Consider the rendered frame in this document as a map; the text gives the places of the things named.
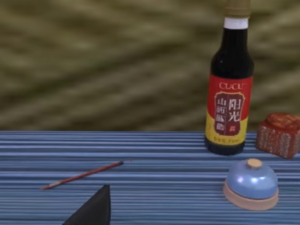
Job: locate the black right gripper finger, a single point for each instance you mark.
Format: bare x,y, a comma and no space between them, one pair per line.
96,208

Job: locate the dark soy sauce bottle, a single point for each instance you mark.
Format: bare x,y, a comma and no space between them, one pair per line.
227,98

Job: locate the blue service bell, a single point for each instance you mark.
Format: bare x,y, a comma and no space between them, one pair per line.
251,185

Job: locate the red calligraphy brush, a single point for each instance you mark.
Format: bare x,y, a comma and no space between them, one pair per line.
86,174

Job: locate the red carved stone seal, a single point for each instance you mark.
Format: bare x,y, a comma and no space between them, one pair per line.
277,137

